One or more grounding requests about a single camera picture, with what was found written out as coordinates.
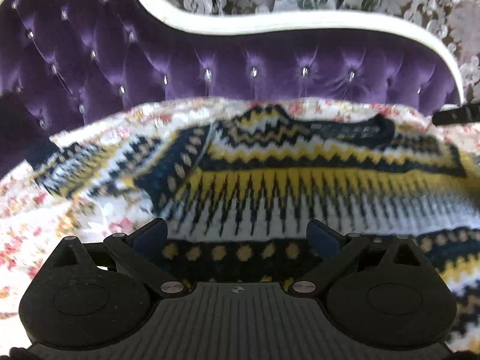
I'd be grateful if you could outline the yellow navy patterned knit sweater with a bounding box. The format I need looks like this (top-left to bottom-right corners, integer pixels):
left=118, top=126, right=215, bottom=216
left=26, top=105, right=479, bottom=352

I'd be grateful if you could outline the floral bed cover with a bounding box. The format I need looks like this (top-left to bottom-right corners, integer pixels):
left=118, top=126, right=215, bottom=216
left=1, top=99, right=479, bottom=342

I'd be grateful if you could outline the purple tufted white-framed headboard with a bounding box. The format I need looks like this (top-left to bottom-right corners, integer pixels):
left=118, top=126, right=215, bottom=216
left=1, top=0, right=463, bottom=173

